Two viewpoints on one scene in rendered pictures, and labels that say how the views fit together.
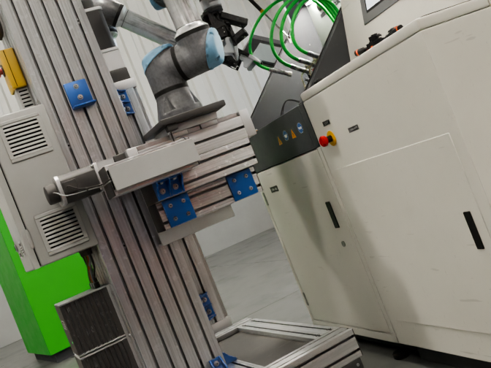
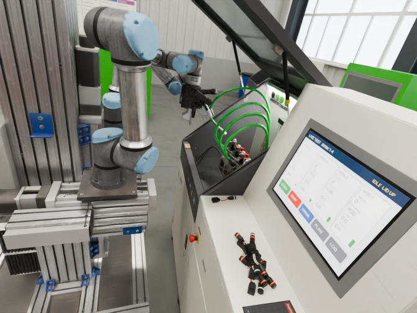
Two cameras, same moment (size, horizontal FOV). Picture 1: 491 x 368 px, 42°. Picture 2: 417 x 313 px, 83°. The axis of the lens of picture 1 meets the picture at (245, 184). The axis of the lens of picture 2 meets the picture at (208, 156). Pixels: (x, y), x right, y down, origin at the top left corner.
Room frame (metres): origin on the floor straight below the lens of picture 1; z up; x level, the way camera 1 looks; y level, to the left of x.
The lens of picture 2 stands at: (1.24, -0.33, 1.66)
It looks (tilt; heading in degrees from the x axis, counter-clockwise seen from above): 27 degrees down; 2
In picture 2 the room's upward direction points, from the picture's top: 10 degrees clockwise
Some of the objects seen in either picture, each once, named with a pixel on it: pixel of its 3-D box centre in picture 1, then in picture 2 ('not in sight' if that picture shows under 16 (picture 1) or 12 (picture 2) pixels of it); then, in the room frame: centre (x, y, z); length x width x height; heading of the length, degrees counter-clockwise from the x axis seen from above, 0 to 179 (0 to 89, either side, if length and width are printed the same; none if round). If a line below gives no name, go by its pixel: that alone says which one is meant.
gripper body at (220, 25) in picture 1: (217, 25); (189, 95); (2.43, -0.13, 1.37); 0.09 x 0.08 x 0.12; 109
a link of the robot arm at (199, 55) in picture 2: not in sight; (195, 63); (2.43, -0.13, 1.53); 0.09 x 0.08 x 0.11; 165
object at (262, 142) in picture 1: (279, 141); (190, 174); (2.50, -0.18, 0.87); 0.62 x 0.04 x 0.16; 19
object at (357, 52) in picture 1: (381, 39); (252, 258); (1.83, -0.52, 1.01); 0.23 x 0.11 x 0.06; 19
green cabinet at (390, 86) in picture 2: not in sight; (371, 127); (4.95, -2.54, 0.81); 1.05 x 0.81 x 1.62; 18
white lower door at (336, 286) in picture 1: (316, 244); (180, 224); (2.49, -0.17, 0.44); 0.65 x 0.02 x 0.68; 19
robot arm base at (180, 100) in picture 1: (176, 104); (109, 169); (2.05, 0.11, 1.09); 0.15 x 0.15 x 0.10
